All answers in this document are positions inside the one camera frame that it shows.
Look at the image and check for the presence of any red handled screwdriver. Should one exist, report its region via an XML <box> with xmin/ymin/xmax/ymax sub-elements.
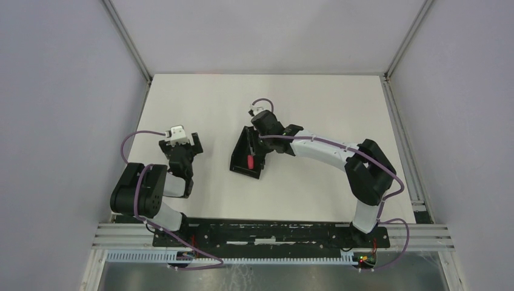
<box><xmin>247</xmin><ymin>155</ymin><xmax>255</xmax><ymax>170</ymax></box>

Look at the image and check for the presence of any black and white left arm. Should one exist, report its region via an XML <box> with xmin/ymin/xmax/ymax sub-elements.
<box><xmin>110</xmin><ymin>126</ymin><xmax>204</xmax><ymax>247</ymax></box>

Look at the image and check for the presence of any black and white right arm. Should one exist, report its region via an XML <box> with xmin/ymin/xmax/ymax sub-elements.
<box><xmin>248</xmin><ymin>106</ymin><xmax>399</xmax><ymax>247</ymax></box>

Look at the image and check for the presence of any black plastic bin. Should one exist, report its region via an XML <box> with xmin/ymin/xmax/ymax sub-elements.
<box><xmin>229</xmin><ymin>126</ymin><xmax>265</xmax><ymax>179</ymax></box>

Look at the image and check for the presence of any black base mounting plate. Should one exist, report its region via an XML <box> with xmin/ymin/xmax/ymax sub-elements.
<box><xmin>152</xmin><ymin>217</ymin><xmax>391</xmax><ymax>260</ymax></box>

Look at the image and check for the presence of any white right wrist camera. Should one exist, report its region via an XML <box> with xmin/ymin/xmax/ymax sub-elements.
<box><xmin>249</xmin><ymin>105</ymin><xmax>267</xmax><ymax>118</ymax></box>

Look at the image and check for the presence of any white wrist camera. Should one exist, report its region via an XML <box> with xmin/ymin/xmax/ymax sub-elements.
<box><xmin>165</xmin><ymin>125</ymin><xmax>190</xmax><ymax>146</ymax></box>
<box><xmin>249</xmin><ymin>105</ymin><xmax>267</xmax><ymax>118</ymax></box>

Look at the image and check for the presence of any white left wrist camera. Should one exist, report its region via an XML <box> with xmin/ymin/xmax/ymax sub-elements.
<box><xmin>165</xmin><ymin>125</ymin><xmax>190</xmax><ymax>146</ymax></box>

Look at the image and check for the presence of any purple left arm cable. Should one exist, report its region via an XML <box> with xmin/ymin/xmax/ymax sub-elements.
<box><xmin>121</xmin><ymin>130</ymin><xmax>225</xmax><ymax>271</ymax></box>

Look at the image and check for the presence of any white slotted cable duct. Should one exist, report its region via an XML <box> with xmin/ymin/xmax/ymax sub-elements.
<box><xmin>105</xmin><ymin>248</ymin><xmax>359</xmax><ymax>266</ymax></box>

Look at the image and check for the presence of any aluminium right corner post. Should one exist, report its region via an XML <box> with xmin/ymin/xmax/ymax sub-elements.
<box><xmin>384</xmin><ymin>0</ymin><xmax>435</xmax><ymax>80</ymax></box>

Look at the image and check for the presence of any aluminium corner post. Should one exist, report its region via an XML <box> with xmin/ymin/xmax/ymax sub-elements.
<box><xmin>100</xmin><ymin>0</ymin><xmax>153</xmax><ymax>85</ymax></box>
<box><xmin>384</xmin><ymin>0</ymin><xmax>435</xmax><ymax>80</ymax></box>

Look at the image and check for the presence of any aluminium left corner post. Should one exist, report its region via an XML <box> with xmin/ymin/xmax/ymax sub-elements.
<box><xmin>100</xmin><ymin>0</ymin><xmax>153</xmax><ymax>85</ymax></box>

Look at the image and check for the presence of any aluminium right side rail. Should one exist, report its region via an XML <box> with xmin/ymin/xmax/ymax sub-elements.
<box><xmin>380</xmin><ymin>74</ymin><xmax>434</xmax><ymax>224</ymax></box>

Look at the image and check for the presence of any aluminium front frame rail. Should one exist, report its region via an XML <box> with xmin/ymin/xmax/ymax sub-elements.
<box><xmin>92</xmin><ymin>223</ymin><xmax>455</xmax><ymax>252</ymax></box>

